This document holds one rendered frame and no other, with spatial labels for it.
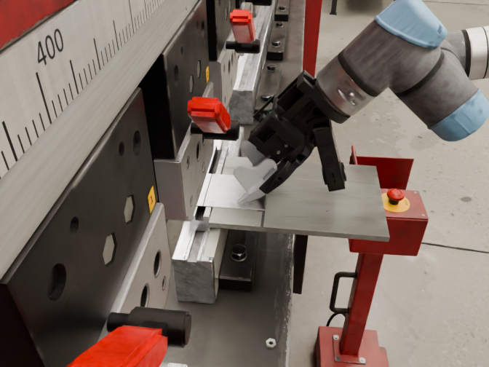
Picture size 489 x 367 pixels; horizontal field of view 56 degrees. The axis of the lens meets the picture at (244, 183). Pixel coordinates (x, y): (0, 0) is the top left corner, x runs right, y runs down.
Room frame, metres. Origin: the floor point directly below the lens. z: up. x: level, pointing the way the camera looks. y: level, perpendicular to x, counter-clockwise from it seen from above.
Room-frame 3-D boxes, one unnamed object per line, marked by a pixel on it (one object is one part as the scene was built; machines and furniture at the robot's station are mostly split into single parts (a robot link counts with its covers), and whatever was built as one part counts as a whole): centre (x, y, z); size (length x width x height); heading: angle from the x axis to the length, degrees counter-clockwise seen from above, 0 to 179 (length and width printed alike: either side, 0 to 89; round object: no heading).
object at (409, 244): (0.87, -0.34, 0.75); 0.20 x 0.16 x 0.18; 175
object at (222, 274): (0.63, 0.00, 0.89); 0.30 x 0.05 x 0.03; 173
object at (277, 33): (1.59, -0.12, 0.89); 0.30 x 0.05 x 0.03; 173
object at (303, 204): (0.58, -0.09, 1.00); 0.26 x 0.18 x 0.01; 83
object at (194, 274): (0.66, 0.05, 0.92); 0.39 x 0.06 x 0.10; 173
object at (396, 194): (0.83, -0.35, 0.79); 0.04 x 0.04 x 0.04
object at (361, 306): (0.87, -0.34, 0.39); 0.05 x 0.05 x 0.54; 85
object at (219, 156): (0.62, 0.06, 0.99); 0.20 x 0.03 x 0.03; 173
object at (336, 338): (0.87, -0.34, 0.13); 0.10 x 0.10 x 0.01; 85
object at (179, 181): (0.38, 0.08, 1.26); 0.15 x 0.09 x 0.17; 173
